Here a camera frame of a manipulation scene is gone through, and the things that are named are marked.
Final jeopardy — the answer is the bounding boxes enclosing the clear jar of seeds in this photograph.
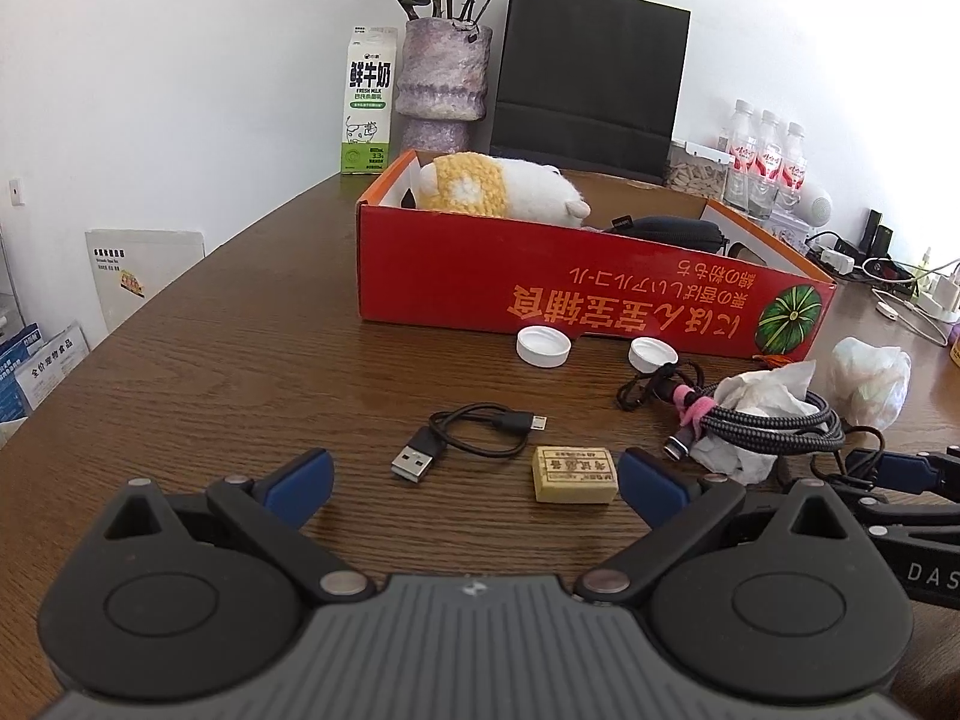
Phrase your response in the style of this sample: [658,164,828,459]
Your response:
[666,139,732,202]

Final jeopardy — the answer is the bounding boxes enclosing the pink cable tie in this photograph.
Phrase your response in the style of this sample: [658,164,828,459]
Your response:
[671,382,717,437]

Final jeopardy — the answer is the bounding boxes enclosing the white tissue wad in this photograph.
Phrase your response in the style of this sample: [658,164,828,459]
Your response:
[831,336,912,430]

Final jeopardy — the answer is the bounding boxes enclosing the milk carton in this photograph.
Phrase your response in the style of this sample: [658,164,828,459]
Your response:
[341,24,398,176]

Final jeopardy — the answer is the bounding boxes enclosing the white round speaker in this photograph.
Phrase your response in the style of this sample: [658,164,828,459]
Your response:
[795,187,833,226]

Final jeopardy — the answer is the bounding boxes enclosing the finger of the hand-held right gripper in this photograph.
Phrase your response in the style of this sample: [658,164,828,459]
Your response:
[814,448,960,502]
[855,499,960,537]

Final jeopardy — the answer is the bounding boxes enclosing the black paper bag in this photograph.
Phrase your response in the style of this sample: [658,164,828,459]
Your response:
[489,0,692,185]

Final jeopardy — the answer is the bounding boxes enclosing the white tissue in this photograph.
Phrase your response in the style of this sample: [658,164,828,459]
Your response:
[688,360,818,486]

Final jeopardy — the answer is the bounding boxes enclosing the purple textured vase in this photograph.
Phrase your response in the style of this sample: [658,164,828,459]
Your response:
[395,17,494,153]

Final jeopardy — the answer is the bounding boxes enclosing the white wall charger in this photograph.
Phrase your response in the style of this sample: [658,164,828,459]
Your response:
[919,270,960,313]

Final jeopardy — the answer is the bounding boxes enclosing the short black usb cable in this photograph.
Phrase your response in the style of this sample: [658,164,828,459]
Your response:
[390,403,550,482]

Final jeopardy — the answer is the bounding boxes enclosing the thin black cable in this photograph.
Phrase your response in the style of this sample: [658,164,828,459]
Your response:
[616,360,710,413]

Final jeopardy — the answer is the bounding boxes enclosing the yellow and white plush toy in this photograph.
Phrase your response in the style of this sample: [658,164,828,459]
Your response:
[409,152,593,227]

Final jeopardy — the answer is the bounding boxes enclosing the braided charging cable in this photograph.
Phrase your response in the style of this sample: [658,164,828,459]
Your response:
[664,388,848,463]

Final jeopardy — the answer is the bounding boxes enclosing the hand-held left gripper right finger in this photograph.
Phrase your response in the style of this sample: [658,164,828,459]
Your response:
[576,448,863,605]

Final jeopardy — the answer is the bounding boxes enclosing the white bottle cap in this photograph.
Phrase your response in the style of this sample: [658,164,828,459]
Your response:
[628,337,680,374]
[516,325,572,368]

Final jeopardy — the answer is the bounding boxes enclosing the black zip case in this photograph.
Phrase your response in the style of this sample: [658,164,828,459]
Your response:
[604,214,728,253]

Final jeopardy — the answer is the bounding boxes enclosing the black upright device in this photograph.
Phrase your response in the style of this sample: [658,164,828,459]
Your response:
[862,208,893,256]

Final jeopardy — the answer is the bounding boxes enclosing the red cardboard box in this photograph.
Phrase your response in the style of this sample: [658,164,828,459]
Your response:
[355,148,839,361]

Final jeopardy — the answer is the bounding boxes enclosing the white cable with switch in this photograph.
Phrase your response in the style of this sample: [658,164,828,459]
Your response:
[874,298,953,347]

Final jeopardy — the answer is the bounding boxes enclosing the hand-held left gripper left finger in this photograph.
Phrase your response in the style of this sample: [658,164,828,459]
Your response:
[97,448,376,605]

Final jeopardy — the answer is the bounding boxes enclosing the beige eraser block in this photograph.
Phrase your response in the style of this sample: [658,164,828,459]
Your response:
[531,446,620,505]

